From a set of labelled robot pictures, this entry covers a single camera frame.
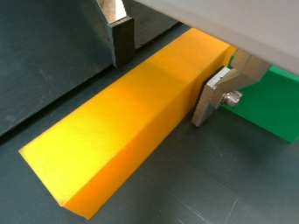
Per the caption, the yellow long block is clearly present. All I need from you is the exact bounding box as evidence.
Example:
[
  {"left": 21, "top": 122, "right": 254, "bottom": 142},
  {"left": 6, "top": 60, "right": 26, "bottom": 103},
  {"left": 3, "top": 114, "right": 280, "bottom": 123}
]
[{"left": 21, "top": 29, "right": 236, "bottom": 219}]

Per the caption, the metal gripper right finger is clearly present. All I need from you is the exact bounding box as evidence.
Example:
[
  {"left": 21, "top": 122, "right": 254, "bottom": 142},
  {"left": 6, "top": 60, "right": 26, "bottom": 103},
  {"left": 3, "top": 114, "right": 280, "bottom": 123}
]
[{"left": 191, "top": 49, "right": 270, "bottom": 127}]

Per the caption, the green stepped arch block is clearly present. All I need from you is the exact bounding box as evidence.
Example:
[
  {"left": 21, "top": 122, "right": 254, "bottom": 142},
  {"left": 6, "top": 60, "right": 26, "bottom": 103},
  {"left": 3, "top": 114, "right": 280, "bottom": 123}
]
[{"left": 220, "top": 55, "right": 299, "bottom": 144}]

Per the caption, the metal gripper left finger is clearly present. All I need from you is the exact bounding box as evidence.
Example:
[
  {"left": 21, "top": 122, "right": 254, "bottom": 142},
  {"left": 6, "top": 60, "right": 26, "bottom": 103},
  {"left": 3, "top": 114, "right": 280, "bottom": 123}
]
[{"left": 94, "top": 0, "right": 137, "bottom": 68}]

